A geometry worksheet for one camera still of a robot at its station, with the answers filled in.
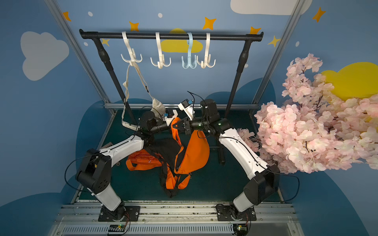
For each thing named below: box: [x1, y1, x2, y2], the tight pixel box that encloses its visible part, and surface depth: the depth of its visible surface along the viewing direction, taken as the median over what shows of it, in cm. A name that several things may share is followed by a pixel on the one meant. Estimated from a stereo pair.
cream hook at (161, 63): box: [150, 31, 172, 69], surface depth 56 cm
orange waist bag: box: [125, 148, 164, 172], surface depth 90 cm
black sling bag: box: [145, 138, 184, 198], surface depth 88 cm
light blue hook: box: [181, 32, 197, 69], surface depth 58 cm
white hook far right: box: [196, 32, 217, 69], surface depth 58 cm
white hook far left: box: [120, 30, 143, 66], surface depth 58 cm
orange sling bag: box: [165, 117, 211, 190], surface depth 87 cm
